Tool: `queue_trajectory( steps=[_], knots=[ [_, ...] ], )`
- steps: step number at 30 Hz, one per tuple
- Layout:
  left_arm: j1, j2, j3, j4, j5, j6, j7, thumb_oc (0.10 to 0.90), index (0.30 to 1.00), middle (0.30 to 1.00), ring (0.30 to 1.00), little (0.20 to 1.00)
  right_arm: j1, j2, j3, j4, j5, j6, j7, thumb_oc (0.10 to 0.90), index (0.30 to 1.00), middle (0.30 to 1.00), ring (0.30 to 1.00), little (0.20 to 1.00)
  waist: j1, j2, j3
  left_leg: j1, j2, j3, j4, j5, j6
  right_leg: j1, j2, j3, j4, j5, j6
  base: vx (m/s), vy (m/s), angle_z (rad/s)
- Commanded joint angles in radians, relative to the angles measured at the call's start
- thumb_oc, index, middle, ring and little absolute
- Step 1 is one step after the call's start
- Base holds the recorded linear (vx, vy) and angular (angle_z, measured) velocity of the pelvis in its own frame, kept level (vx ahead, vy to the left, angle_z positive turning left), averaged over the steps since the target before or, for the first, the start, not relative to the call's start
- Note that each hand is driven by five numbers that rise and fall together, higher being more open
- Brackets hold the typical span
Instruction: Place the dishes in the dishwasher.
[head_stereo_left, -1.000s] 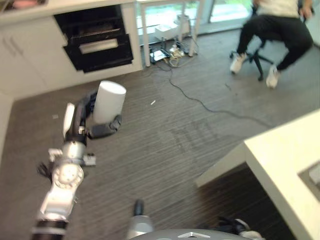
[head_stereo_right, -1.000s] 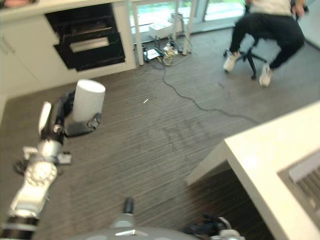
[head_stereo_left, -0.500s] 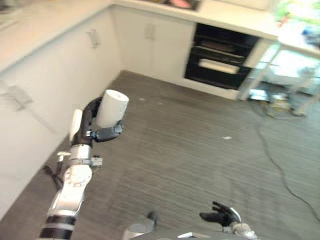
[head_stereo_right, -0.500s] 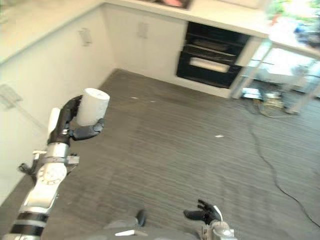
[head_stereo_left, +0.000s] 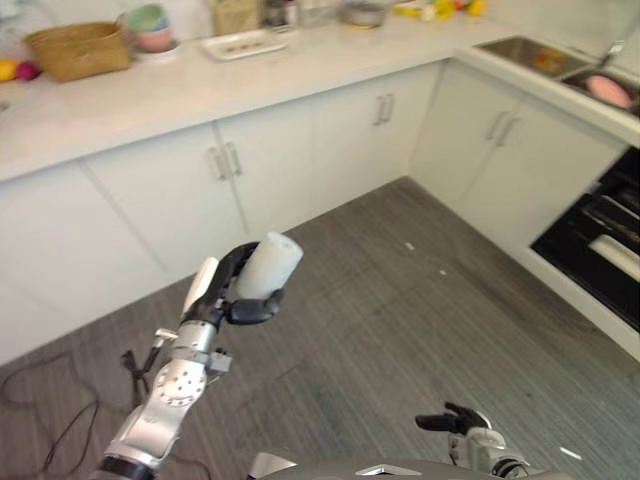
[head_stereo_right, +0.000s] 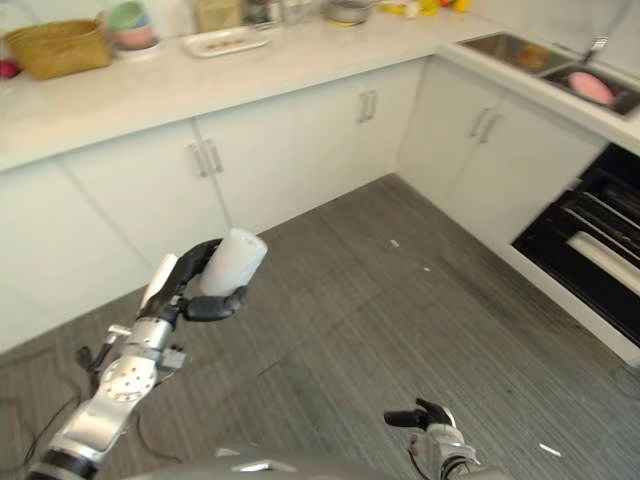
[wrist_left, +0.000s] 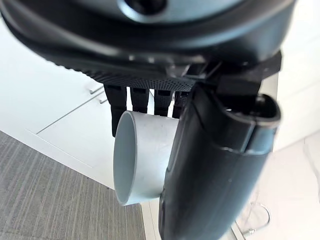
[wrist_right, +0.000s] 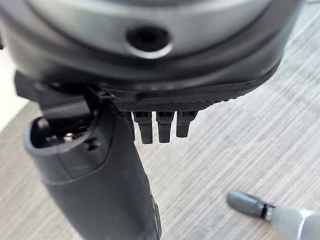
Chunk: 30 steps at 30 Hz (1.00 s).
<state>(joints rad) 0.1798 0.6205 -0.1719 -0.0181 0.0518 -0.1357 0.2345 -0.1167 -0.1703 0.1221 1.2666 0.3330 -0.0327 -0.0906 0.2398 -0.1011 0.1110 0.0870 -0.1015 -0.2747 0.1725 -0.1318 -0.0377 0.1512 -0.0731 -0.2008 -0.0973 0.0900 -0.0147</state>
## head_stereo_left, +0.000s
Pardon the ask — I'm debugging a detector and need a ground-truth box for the white plastic cup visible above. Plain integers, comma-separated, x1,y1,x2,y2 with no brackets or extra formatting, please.
235,230,305,299

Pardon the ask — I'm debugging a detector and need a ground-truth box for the cabinet door handle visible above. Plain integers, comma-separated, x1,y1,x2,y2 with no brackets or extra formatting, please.
223,141,243,177
371,92,396,127
207,145,226,182
484,110,522,147

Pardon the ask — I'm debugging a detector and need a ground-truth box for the black cable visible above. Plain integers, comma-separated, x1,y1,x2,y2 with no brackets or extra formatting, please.
0,349,151,476

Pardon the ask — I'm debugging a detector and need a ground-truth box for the orange sponge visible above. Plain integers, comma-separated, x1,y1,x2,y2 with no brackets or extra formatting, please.
532,48,566,74

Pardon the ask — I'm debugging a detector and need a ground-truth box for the stainless steel sink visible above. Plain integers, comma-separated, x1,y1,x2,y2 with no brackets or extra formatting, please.
474,35,640,120

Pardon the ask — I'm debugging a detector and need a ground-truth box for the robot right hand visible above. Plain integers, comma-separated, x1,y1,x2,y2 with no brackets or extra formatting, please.
414,401,494,435

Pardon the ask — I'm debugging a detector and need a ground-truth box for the white rectangular tray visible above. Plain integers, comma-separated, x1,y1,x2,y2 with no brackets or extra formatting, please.
200,28,291,63

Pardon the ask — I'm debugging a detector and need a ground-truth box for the beige packet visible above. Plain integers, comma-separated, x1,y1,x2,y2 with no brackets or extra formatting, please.
213,0,262,36

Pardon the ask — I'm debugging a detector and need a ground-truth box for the pink bowl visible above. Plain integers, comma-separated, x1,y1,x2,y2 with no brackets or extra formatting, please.
583,74,635,109

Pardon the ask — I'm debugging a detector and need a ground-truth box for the stack of pastel bowls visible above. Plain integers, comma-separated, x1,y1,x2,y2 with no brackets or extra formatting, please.
127,3,177,53

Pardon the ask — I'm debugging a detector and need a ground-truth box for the yellow toy pile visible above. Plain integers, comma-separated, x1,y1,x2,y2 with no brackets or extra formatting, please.
394,0,488,22

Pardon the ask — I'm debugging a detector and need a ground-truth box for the sink faucet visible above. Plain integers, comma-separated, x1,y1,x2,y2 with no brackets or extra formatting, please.
597,39,627,67

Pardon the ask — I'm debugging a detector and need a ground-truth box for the white plate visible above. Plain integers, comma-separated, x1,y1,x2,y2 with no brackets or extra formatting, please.
588,233,640,281

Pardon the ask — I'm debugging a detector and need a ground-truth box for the open black dishwasher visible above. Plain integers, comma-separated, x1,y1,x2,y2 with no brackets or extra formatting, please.
529,145,640,333

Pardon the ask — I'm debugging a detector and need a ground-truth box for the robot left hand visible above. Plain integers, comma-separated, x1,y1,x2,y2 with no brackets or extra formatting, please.
180,241,288,332

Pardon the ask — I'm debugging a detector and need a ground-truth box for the woven wicker basket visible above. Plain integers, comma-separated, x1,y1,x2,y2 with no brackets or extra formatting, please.
24,21,134,84

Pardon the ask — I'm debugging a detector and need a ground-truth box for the metal pot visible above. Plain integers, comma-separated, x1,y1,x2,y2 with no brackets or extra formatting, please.
339,1,388,28

